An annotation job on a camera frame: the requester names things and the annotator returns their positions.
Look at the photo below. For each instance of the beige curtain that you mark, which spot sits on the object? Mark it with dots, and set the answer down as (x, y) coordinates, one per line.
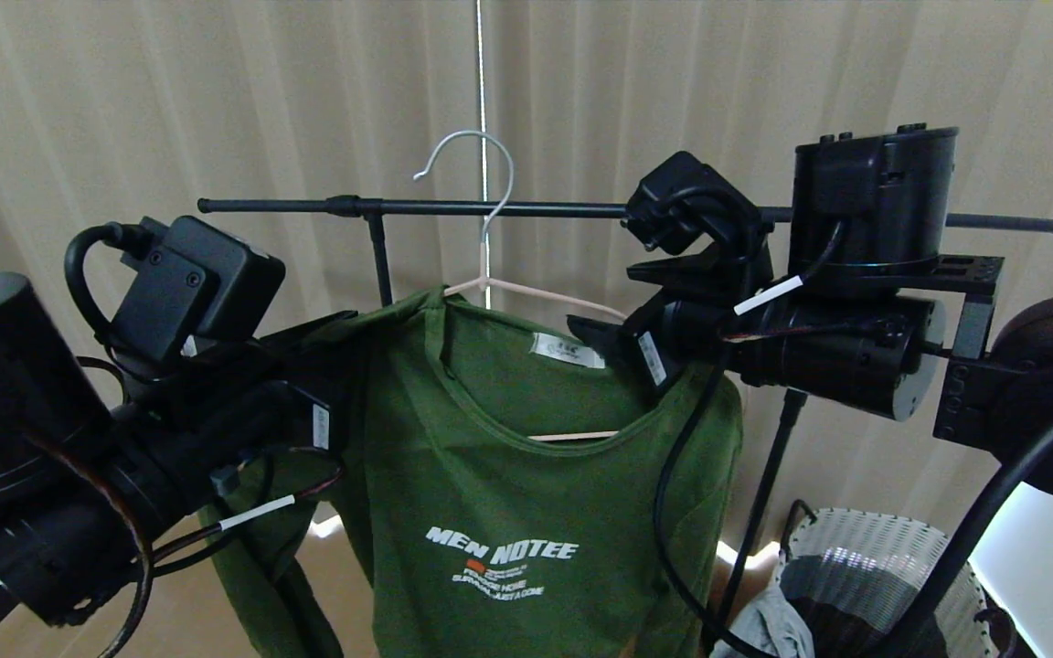
(216, 91)

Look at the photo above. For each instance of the pink clothes hanger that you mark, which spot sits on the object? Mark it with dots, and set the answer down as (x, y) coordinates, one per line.
(572, 436)

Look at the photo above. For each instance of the black clothes rack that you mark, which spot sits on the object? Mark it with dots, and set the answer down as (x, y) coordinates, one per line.
(581, 210)

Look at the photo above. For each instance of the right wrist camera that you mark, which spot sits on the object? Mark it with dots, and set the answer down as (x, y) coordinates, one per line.
(682, 196)

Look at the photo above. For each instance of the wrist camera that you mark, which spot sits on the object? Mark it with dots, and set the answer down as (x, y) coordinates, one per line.
(197, 283)
(682, 196)

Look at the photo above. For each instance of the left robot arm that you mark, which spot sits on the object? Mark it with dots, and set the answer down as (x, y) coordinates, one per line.
(15, 411)

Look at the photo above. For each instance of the pale grey garment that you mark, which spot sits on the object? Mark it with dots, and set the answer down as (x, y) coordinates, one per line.
(764, 631)

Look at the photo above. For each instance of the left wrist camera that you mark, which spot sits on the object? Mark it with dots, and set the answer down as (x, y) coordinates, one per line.
(197, 283)

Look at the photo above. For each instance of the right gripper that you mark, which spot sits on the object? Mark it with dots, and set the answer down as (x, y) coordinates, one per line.
(810, 352)

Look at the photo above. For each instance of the green long-sleeved shirt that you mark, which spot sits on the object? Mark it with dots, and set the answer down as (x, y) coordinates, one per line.
(508, 493)

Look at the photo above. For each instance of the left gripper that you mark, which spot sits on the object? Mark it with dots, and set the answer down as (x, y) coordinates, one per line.
(216, 429)

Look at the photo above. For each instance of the white laundry basket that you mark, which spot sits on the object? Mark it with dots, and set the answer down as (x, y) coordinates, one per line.
(874, 539)

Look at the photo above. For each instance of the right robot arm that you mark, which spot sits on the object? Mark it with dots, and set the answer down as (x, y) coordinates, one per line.
(874, 201)

